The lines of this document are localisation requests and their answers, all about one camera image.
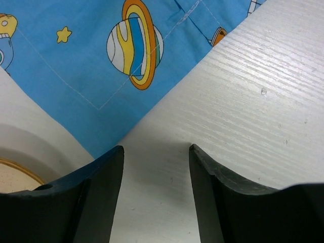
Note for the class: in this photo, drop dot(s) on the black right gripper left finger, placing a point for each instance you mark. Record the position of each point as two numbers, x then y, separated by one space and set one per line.
78 207

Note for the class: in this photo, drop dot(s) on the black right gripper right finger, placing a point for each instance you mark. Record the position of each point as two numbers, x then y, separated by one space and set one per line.
232 208

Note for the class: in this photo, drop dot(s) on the round bird-painted plate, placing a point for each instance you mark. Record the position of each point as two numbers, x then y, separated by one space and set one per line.
28 161

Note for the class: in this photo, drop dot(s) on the blue space-print cloth placemat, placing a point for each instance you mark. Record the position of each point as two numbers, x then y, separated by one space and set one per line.
97 67

